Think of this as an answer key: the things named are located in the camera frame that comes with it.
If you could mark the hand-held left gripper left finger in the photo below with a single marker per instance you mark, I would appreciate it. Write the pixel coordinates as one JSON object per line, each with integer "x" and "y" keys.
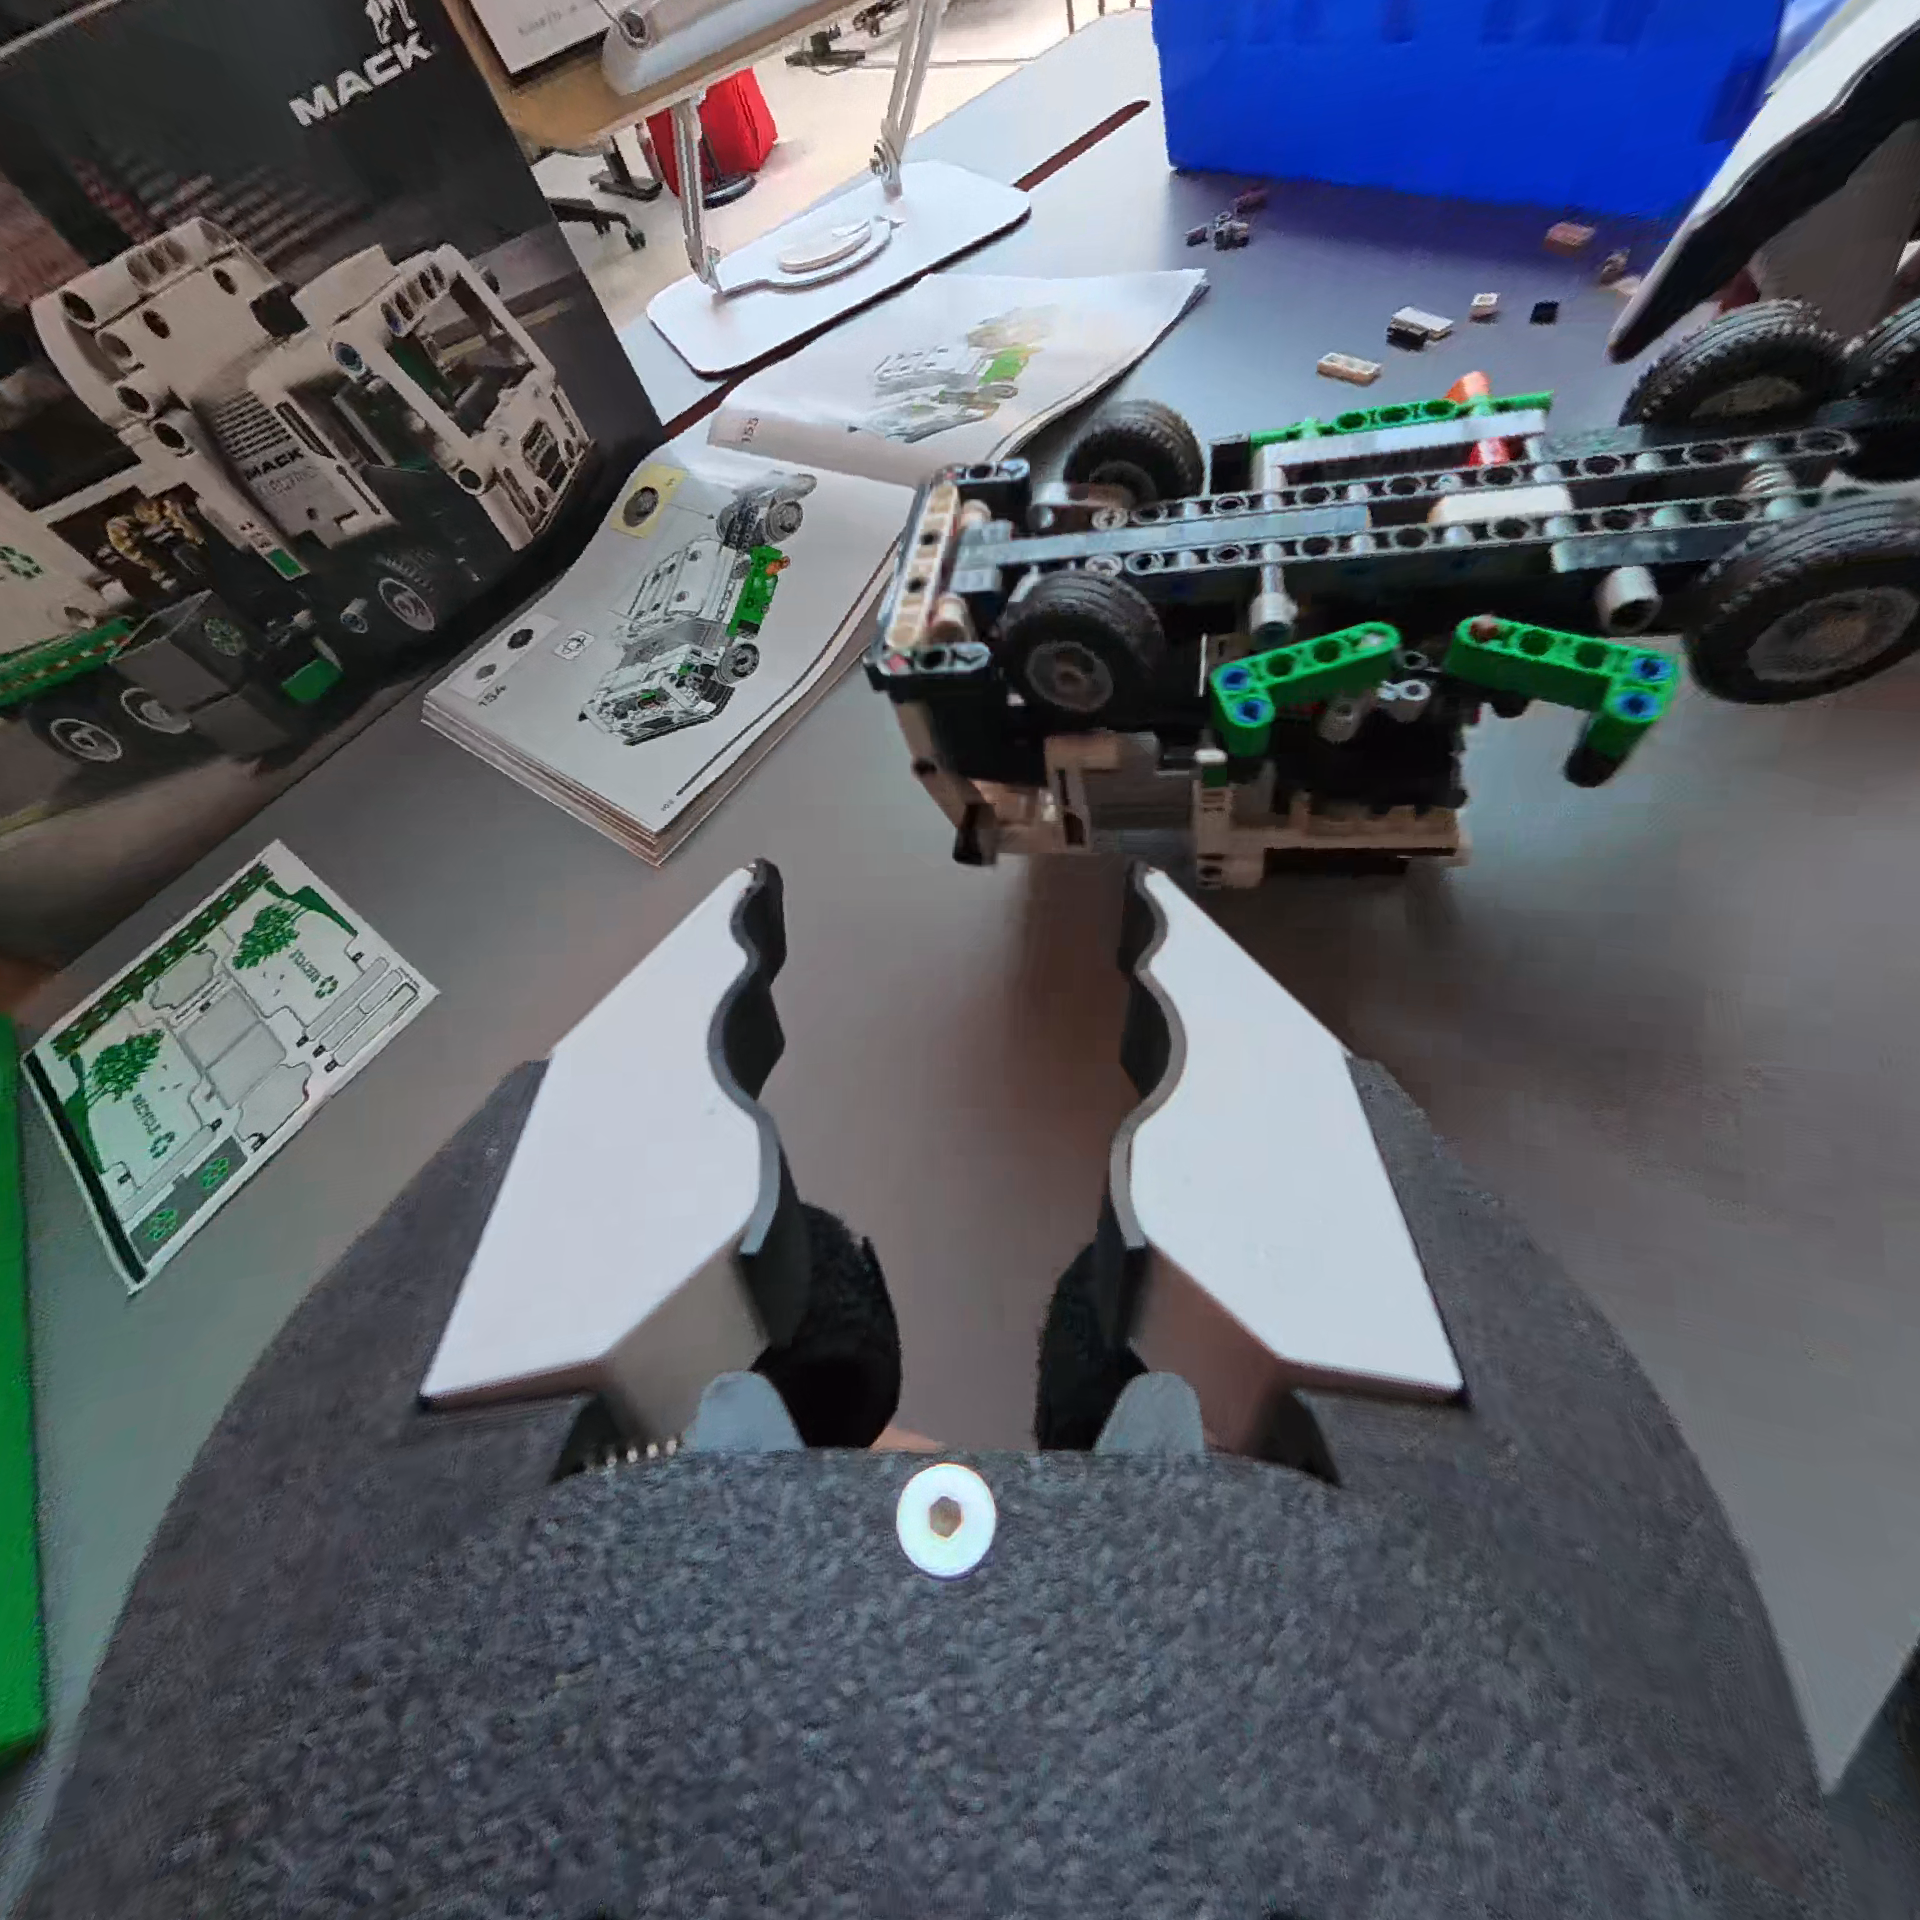
{"x": 616, "y": 1184}

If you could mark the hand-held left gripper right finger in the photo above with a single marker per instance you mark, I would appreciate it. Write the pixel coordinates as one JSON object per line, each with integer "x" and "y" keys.
{"x": 1290, "y": 1184}

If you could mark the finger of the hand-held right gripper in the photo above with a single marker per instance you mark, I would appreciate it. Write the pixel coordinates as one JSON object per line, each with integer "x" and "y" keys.
{"x": 1815, "y": 119}

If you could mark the lego truck chassis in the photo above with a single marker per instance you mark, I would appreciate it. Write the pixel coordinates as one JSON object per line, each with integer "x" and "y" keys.
{"x": 1348, "y": 599}

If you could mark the scattered loose lego pieces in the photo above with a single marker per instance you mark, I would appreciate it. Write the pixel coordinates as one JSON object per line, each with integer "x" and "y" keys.
{"x": 1420, "y": 328}

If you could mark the black lego set box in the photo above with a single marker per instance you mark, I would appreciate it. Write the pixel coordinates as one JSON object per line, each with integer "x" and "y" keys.
{"x": 254, "y": 450}

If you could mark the blue plastic bin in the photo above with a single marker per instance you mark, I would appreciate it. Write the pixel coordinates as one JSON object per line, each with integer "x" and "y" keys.
{"x": 1440, "y": 90}

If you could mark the green white sticker sheet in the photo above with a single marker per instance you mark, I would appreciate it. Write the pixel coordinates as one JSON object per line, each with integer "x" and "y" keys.
{"x": 224, "y": 1050}

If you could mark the thick open instruction booklet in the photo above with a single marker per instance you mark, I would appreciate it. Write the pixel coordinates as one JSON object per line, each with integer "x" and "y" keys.
{"x": 704, "y": 630}

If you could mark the thin instruction booklet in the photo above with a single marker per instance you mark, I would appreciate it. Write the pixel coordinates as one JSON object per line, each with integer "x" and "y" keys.
{"x": 1036, "y": 346}

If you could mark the white desk lamp base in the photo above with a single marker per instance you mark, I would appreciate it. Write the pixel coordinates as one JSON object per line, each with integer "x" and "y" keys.
{"x": 840, "y": 254}

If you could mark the red bag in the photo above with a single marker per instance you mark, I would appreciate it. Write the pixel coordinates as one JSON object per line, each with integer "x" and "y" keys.
{"x": 727, "y": 128}

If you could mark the tan wooden board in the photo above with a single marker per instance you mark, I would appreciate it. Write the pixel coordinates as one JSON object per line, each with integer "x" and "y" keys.
{"x": 555, "y": 76}

